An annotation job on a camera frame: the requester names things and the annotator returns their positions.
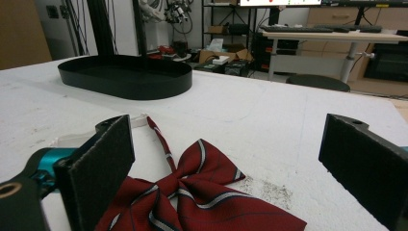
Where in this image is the white small box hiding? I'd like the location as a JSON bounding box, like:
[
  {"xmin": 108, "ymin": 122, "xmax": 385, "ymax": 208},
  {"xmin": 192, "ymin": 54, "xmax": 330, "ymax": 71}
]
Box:
[{"xmin": 212, "ymin": 55, "xmax": 231, "ymax": 65}]

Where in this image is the red striped bow tie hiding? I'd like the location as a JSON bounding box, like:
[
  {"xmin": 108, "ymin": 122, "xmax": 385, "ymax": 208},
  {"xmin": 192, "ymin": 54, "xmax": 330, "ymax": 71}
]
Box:
[{"xmin": 94, "ymin": 115, "xmax": 308, "ymax": 231}]

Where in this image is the black metal stand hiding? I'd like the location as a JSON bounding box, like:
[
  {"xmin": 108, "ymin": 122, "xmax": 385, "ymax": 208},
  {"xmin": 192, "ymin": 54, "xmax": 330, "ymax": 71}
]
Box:
[{"xmin": 86, "ymin": 0, "xmax": 149, "ymax": 59}]

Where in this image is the black keyboard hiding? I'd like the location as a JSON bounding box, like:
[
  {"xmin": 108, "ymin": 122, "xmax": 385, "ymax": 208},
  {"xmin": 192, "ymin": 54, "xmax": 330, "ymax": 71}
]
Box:
[{"xmin": 259, "ymin": 24, "xmax": 335, "ymax": 34}]

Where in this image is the black round stool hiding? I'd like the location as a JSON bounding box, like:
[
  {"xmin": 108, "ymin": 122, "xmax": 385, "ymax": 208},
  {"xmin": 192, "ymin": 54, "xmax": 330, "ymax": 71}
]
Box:
[{"xmin": 285, "ymin": 73, "xmax": 351, "ymax": 93}]

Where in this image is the black metal shelf rack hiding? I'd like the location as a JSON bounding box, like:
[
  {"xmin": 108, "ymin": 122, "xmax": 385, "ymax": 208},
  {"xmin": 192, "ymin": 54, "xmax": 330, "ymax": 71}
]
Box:
[{"xmin": 201, "ymin": 0, "xmax": 258, "ymax": 52}]

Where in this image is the wooden desk with white legs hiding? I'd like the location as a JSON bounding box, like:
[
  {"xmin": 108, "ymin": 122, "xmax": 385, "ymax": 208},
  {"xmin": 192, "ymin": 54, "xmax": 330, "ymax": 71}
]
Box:
[{"xmin": 260, "ymin": 29, "xmax": 408, "ymax": 84}]

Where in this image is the white plastic hanger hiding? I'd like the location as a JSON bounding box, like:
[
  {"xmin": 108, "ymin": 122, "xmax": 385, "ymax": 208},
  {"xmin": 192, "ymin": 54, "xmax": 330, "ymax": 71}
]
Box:
[{"xmin": 51, "ymin": 113, "xmax": 149, "ymax": 149}]

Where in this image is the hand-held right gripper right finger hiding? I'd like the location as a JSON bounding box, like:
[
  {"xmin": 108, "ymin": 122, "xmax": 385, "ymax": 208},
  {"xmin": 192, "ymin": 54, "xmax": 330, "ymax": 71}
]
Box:
[{"xmin": 318, "ymin": 113, "xmax": 408, "ymax": 231}]

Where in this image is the open cardboard box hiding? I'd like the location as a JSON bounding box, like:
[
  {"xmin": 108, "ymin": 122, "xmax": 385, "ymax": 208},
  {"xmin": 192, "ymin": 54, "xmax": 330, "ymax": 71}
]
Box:
[{"xmin": 197, "ymin": 42, "xmax": 254, "ymax": 64}]

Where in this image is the black oval tray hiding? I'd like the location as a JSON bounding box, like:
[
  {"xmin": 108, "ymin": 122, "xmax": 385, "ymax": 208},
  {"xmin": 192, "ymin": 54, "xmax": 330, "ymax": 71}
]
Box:
[{"xmin": 57, "ymin": 54, "xmax": 193, "ymax": 101}]

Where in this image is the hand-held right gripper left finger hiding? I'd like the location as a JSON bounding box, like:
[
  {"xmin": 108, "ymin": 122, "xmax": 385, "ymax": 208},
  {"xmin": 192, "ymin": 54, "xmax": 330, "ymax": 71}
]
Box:
[{"xmin": 53, "ymin": 114, "xmax": 136, "ymax": 231}]

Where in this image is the brown wooden board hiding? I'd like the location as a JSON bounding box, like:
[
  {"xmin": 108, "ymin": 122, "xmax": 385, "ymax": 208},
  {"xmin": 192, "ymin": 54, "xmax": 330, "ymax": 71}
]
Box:
[{"xmin": 0, "ymin": 0, "xmax": 53, "ymax": 71}]

